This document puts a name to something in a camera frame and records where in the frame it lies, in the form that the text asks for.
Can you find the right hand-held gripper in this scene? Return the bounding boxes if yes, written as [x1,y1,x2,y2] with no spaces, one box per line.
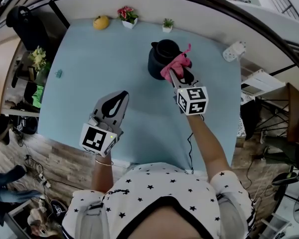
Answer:
[169,67,209,116]

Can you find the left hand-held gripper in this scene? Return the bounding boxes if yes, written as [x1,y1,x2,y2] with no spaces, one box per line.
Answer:
[79,90,130,158]

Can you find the pink cloth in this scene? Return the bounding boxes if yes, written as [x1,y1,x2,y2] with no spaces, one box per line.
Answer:
[160,43,192,82]

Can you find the black kettle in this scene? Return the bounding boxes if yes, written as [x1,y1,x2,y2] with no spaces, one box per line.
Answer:
[147,39,193,81]

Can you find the person's left forearm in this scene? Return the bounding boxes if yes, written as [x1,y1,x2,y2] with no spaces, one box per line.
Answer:
[90,151,115,194]

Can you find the person's right forearm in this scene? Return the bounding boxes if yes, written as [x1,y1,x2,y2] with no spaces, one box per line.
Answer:
[186,113,233,183]

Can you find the green cloth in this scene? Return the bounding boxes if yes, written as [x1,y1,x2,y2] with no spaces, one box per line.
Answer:
[30,83,45,109]

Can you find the light blue tablecloth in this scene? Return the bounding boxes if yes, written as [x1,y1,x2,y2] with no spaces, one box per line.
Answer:
[36,18,242,173]

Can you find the white dotted bottle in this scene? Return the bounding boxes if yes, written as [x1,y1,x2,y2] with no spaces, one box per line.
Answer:
[222,40,247,63]

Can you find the small green potted plant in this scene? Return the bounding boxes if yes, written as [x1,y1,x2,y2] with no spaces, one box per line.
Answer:
[162,18,175,33]

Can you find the white shelf rack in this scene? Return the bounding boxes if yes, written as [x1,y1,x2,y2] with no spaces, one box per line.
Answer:
[241,68,287,95]

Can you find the red flower potted plant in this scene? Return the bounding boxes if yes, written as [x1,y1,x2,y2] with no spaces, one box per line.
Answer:
[116,5,140,30]

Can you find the yellow pumpkin ornament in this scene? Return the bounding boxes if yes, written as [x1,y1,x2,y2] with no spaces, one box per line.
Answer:
[93,15,110,31]

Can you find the yellow flower bouquet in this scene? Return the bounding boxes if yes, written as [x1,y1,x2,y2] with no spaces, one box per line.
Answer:
[27,46,51,72]

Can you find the white star-print shirt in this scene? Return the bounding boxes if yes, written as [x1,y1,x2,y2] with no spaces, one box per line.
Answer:
[61,162,256,239]

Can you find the white power strip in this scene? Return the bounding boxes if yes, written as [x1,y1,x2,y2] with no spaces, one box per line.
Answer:
[37,172,52,189]

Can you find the black white sneaker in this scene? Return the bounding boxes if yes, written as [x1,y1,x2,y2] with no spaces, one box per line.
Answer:
[50,199,68,219]

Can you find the brown wooden side table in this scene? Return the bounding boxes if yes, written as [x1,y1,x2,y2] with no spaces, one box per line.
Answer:
[286,82,299,143]

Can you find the black office chair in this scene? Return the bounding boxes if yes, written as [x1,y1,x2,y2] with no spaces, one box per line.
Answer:
[5,5,50,52]

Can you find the thin silver bracelet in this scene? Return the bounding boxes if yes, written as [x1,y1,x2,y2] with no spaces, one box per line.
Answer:
[94,158,115,166]

